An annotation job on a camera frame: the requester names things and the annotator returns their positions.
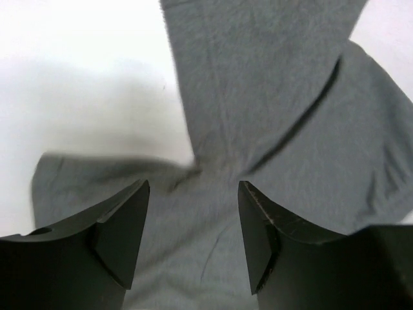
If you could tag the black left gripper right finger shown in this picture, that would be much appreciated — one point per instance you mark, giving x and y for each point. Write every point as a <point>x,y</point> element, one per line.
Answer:
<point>295,264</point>

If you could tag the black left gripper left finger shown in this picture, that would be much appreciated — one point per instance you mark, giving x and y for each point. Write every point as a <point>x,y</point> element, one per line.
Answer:
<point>86,261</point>

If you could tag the grey shorts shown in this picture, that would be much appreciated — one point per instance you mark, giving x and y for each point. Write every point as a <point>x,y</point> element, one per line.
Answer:
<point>274,93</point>

